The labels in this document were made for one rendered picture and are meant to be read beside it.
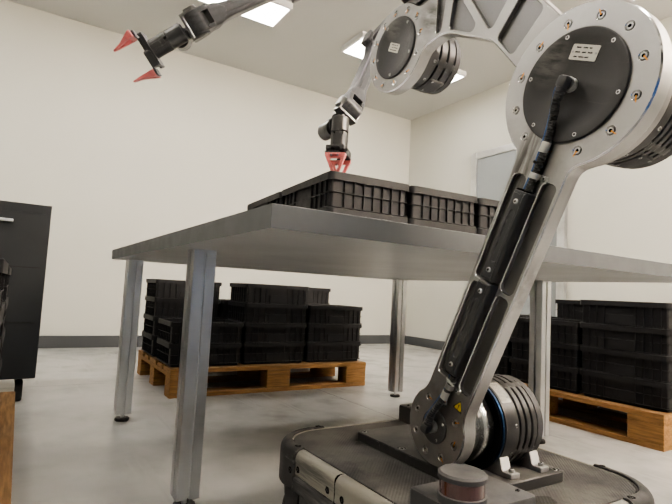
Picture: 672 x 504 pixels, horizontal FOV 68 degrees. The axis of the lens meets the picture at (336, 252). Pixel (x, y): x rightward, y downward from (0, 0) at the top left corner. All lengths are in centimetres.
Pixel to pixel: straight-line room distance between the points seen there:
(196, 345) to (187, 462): 29
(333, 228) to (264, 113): 462
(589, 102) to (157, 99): 455
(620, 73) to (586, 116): 7
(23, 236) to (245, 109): 317
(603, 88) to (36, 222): 237
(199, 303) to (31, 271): 143
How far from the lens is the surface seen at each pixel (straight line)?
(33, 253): 266
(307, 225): 81
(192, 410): 137
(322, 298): 352
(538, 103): 86
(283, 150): 542
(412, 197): 167
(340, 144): 160
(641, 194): 451
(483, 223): 187
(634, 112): 77
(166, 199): 489
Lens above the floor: 56
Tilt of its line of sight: 5 degrees up
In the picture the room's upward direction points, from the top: 3 degrees clockwise
